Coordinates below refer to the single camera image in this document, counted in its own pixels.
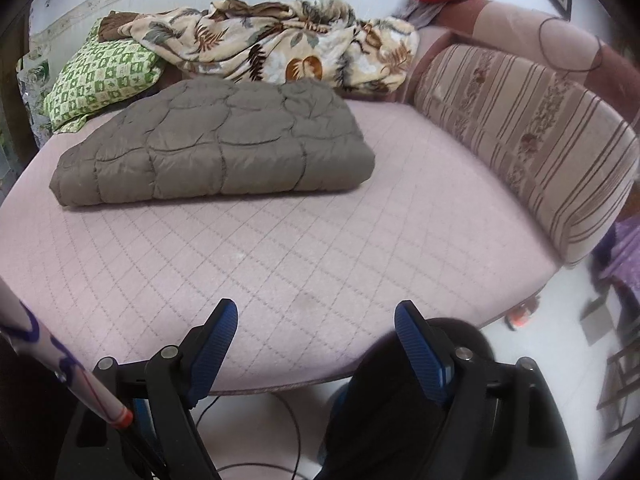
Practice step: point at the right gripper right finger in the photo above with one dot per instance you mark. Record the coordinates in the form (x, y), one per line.
(500, 420)

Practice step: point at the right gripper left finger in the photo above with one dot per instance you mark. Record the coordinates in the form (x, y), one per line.
(160, 441)

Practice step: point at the olive quilted puffer jacket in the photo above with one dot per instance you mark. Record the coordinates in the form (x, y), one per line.
(206, 137)

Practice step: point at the black round stool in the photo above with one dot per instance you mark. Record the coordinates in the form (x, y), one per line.
(382, 426)

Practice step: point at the metal rack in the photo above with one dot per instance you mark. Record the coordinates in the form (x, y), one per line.
(619, 401)

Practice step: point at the white marker with red tip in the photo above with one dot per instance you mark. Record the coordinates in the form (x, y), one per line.
(29, 336)

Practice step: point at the purple cloth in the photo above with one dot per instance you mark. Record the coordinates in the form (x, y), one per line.
(618, 253)

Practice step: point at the pink quilted mattress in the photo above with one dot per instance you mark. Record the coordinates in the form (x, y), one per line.
(316, 278)

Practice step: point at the striped floral sofa cushion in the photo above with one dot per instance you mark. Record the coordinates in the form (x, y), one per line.
(566, 154)

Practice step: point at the green patterned pillow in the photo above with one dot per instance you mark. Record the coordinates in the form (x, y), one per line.
(98, 75)

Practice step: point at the brown pink sofa backrest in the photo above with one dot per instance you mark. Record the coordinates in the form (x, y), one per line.
(542, 38)

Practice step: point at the leaf-print beige blanket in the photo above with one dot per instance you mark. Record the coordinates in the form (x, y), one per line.
(277, 42)

